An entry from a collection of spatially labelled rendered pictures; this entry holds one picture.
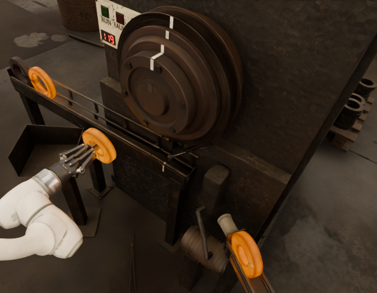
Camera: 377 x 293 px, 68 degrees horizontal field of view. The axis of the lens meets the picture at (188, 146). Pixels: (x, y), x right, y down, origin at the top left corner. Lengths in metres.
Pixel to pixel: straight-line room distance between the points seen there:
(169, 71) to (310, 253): 1.56
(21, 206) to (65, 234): 0.16
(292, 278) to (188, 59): 1.47
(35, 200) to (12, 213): 0.07
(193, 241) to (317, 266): 0.98
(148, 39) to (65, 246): 0.67
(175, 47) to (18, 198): 0.67
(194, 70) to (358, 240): 1.75
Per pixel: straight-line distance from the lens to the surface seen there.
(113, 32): 1.27
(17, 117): 2.76
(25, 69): 1.88
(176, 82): 0.81
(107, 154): 1.12
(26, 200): 1.03
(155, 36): 0.89
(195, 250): 1.27
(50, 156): 1.50
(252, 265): 1.04
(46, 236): 0.95
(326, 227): 2.20
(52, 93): 1.75
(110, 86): 1.40
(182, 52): 0.84
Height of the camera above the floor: 1.67
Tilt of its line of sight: 46 degrees down
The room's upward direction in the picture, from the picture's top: 8 degrees clockwise
